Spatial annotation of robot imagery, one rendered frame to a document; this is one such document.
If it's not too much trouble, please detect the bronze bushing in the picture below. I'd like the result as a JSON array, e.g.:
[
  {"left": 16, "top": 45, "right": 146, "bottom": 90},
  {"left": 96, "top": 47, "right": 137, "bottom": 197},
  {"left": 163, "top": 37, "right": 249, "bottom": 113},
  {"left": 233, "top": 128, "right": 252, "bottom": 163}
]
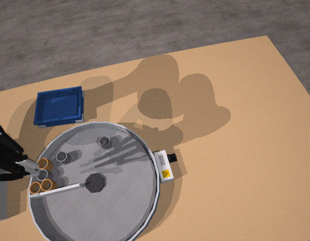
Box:
[
  {"left": 29, "top": 182, "right": 45, "bottom": 194},
  {"left": 41, "top": 179, "right": 57, "bottom": 191},
  {"left": 37, "top": 158, "right": 53, "bottom": 171}
]

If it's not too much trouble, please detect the blue crate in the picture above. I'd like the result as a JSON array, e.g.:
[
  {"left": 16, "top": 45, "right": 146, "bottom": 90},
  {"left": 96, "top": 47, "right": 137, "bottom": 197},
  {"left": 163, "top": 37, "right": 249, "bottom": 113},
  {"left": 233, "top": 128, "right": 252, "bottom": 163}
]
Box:
[{"left": 34, "top": 86, "right": 84, "bottom": 129}]

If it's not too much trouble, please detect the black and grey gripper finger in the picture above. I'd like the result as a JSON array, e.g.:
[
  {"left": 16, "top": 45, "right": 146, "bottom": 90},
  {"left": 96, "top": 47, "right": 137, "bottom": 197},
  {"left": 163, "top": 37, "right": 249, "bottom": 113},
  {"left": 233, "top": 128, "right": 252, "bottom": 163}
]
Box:
[
  {"left": 0, "top": 125, "right": 39, "bottom": 169},
  {"left": 0, "top": 154, "right": 40, "bottom": 181}
]

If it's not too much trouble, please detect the grey metal bushing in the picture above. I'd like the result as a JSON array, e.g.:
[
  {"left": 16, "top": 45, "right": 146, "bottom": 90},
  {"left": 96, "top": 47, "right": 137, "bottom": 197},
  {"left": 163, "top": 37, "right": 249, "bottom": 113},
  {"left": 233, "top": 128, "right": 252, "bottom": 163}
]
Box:
[
  {"left": 37, "top": 169, "right": 53, "bottom": 181},
  {"left": 99, "top": 136, "right": 112, "bottom": 150},
  {"left": 56, "top": 151, "right": 71, "bottom": 165}
]

